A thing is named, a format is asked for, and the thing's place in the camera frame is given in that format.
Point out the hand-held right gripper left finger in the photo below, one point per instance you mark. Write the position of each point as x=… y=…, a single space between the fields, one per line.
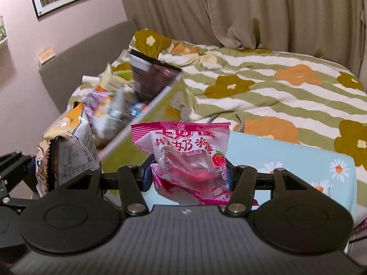
x=144 y=174

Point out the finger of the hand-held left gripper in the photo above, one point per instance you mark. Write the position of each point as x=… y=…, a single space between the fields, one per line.
x=17 y=201
x=14 y=166

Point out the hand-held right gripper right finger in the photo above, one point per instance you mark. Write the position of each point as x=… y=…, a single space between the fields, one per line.
x=230 y=176

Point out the pink strawberry candy packet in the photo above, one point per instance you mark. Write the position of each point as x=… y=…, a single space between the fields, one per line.
x=186 y=154

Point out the cream packet with silver back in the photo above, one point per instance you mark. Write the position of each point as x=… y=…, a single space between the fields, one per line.
x=71 y=154

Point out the green cardboard box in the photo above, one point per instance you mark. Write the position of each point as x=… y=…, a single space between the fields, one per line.
x=160 y=106

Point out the pile of snack packets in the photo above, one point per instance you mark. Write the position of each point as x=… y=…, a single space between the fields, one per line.
x=114 y=111

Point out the striped floral blanket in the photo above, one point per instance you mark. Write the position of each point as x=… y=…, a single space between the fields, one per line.
x=272 y=91

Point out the dark maroon packet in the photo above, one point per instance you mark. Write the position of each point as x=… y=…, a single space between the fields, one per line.
x=154 y=71

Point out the small tan label card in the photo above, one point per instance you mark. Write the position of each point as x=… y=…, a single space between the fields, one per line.
x=46 y=55

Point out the grey headboard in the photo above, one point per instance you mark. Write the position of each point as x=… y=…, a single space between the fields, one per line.
x=80 y=60

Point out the floral pillow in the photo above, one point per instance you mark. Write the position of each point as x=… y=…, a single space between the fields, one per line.
x=149 y=41

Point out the beige curtain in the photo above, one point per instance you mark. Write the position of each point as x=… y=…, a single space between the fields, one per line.
x=243 y=11

